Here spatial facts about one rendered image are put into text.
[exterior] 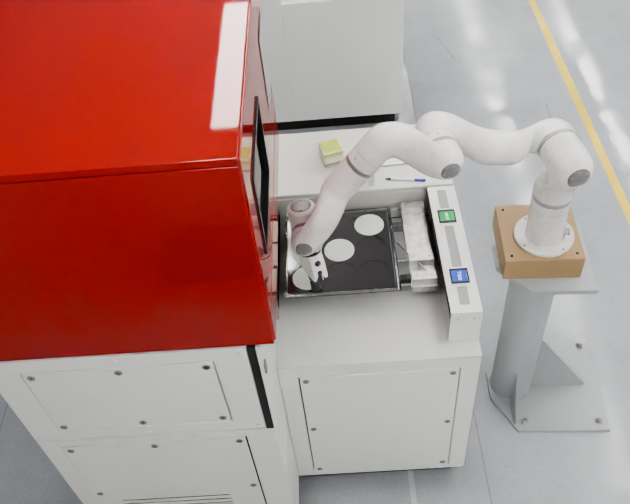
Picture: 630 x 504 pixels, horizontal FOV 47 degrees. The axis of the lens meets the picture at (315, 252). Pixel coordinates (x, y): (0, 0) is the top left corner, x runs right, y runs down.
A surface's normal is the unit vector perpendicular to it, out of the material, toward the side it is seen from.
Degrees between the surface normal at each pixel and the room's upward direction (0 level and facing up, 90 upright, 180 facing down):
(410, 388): 90
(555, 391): 0
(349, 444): 90
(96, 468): 90
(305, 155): 0
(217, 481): 90
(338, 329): 0
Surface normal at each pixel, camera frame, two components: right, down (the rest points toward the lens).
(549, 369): -0.03, 0.74
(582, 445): -0.07, -0.67
